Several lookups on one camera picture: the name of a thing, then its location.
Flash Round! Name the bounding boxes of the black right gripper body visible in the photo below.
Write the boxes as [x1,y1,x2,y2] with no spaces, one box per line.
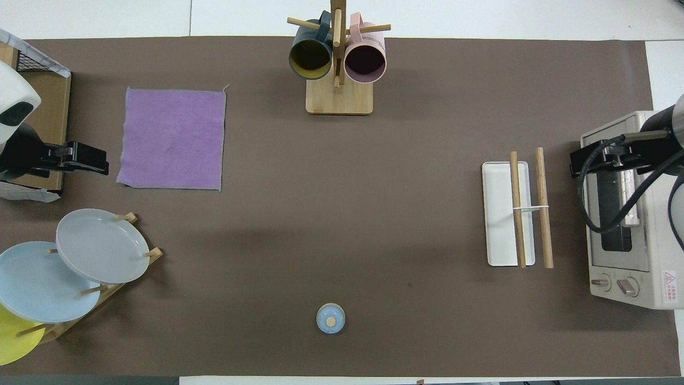
[640,104,684,175]

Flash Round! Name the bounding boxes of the black wire basket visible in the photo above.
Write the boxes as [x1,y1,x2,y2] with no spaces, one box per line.
[15,49,48,73]

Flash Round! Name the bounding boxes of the wooden mug tree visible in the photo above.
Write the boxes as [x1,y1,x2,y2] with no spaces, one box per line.
[287,0,392,116]

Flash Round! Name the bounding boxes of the yellow plate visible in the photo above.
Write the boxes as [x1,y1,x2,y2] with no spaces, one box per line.
[0,302,47,367]

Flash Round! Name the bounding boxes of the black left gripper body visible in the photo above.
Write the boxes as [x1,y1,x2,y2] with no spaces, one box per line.
[0,123,48,180]

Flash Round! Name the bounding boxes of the dark teal mug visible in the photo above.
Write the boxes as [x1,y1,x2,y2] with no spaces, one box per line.
[289,11,335,81]

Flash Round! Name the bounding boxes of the white towel rack wooden bars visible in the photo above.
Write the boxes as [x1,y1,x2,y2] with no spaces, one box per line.
[481,148,554,269]

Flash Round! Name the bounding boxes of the wooden plate rack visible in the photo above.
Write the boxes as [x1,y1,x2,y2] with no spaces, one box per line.
[16,212,164,345]

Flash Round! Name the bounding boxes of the grey plate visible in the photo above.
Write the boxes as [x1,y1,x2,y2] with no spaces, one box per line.
[56,209,151,284]

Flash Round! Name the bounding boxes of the pink mug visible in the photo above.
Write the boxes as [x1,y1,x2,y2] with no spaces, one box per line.
[344,13,387,84]

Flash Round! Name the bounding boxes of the brown table mat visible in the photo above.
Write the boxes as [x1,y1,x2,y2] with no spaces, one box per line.
[0,36,682,378]

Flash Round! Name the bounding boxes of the light blue plate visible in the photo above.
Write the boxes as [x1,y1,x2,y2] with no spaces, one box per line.
[0,241,102,324]

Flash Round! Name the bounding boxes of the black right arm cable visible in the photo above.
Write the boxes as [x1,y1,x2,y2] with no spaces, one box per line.
[576,134,684,252]

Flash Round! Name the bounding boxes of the purple and grey towel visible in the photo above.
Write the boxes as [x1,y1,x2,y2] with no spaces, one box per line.
[116,84,230,191]

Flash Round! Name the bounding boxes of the beige toaster oven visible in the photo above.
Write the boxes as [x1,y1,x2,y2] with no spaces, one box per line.
[580,111,684,310]

